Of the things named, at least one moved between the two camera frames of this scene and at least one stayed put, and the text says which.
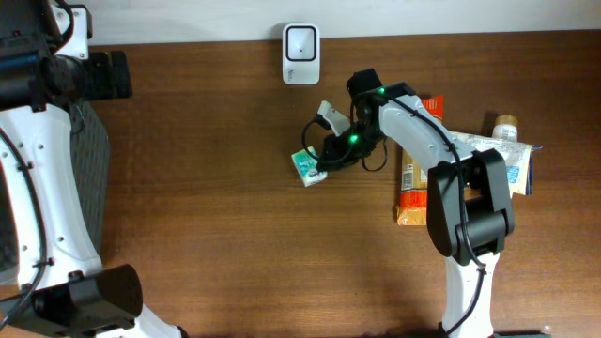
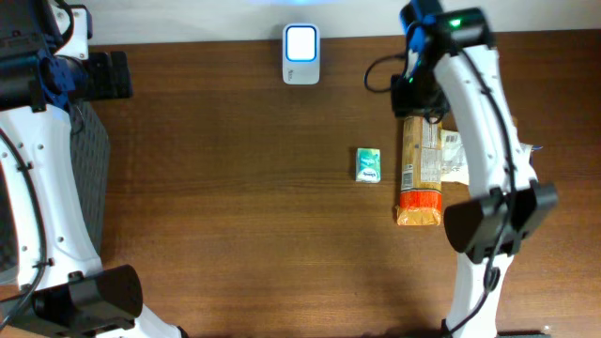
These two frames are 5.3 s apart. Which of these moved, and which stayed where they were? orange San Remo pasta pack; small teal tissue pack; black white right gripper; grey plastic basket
Moved: black white right gripper; small teal tissue pack
Stayed: orange San Remo pasta pack; grey plastic basket
